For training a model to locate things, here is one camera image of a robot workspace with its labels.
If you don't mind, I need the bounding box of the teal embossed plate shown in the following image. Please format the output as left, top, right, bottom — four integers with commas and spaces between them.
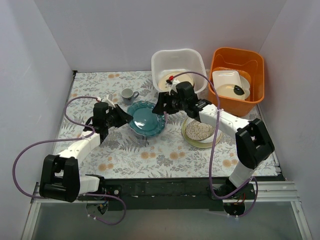
127, 100, 166, 137

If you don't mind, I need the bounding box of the white plastic bin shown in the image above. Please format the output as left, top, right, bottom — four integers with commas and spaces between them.
151, 48, 208, 97

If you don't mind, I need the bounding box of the pale green plate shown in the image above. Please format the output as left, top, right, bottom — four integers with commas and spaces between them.
181, 117, 213, 149

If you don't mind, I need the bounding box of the speckled grey plate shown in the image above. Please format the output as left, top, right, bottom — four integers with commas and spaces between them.
185, 120, 215, 141

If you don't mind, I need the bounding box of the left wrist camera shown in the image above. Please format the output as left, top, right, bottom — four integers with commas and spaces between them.
101, 93, 116, 108

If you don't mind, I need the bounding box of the cream and blue plate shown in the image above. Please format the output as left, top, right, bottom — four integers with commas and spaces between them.
158, 71, 194, 92

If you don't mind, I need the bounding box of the orange plastic bin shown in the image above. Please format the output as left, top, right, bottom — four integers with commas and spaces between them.
210, 47, 265, 117

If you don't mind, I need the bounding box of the white square dish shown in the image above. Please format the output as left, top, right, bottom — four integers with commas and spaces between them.
212, 70, 241, 93

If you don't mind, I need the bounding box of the white round dish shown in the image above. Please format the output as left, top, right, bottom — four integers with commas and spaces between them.
216, 74, 252, 101

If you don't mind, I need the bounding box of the grey-blue mug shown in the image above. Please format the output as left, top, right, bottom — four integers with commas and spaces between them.
121, 88, 139, 105

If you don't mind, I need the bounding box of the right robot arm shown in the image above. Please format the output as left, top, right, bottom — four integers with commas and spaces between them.
152, 80, 275, 200

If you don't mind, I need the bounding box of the aluminium rail frame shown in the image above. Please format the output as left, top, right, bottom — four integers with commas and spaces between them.
22, 177, 312, 240

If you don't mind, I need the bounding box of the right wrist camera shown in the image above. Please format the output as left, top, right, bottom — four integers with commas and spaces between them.
166, 75, 180, 95

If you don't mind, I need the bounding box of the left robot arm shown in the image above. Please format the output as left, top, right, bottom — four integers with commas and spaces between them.
39, 102, 133, 203

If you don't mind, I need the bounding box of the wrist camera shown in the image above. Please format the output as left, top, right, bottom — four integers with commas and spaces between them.
101, 93, 116, 108
166, 75, 180, 95

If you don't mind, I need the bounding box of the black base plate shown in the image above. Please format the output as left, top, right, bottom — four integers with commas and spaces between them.
77, 176, 258, 212

